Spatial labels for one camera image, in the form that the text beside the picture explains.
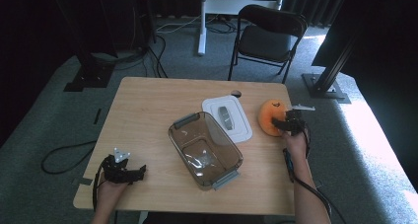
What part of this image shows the white container lid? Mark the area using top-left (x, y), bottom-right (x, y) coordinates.
top-left (201, 95), bottom-right (254, 144)

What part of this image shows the black equipment rack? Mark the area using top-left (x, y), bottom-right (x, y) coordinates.
top-left (95, 0), bottom-right (157, 55)

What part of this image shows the orange plush toy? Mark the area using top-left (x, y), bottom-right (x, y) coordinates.
top-left (257, 99), bottom-right (294, 138)

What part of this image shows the black metal stand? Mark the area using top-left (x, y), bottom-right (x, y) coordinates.
top-left (48, 0), bottom-right (116, 93)
top-left (301, 26), bottom-right (363, 105)

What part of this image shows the dark curtain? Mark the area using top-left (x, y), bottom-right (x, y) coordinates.
top-left (147, 0), bottom-right (351, 29)

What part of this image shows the white desk frame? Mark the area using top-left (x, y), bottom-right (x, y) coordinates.
top-left (196, 0), bottom-right (288, 56)

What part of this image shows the black floor cable bundle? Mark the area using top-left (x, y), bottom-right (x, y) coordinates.
top-left (112, 6), bottom-right (170, 79)

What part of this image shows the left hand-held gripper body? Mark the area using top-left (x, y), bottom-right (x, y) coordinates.
top-left (100, 147), bottom-right (132, 185)

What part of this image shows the white floor cable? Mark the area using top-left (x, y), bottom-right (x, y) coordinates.
top-left (156, 15), bottom-right (203, 35)

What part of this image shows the black folding chair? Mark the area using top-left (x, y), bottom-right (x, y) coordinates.
top-left (227, 4), bottom-right (310, 85)

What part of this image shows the clear brown storage box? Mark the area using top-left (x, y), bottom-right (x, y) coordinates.
top-left (168, 111), bottom-right (244, 191)

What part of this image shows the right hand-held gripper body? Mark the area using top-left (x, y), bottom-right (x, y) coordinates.
top-left (285, 105), bottom-right (316, 137)

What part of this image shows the thin black floor cable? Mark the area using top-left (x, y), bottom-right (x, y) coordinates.
top-left (329, 202), bottom-right (348, 224)

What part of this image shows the person's left hand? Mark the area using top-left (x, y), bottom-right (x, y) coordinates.
top-left (96, 182), bottom-right (130, 212)

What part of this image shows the person's right hand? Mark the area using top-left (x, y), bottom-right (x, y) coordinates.
top-left (281, 132), bottom-right (311, 173)

